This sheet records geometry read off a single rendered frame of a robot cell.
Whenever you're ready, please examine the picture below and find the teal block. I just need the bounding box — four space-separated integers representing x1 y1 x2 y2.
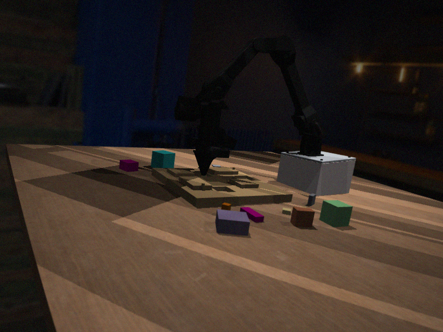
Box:
151 150 175 168

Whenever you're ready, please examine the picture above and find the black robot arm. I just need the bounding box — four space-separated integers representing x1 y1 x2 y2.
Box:
174 35 328 156

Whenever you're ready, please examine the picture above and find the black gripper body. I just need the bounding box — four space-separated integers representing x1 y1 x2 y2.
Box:
186 122 230 158

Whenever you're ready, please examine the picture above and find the large purple block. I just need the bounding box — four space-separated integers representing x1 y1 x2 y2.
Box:
215 209 250 236

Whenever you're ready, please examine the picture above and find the small purple block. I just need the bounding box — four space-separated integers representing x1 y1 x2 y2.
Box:
119 159 139 172

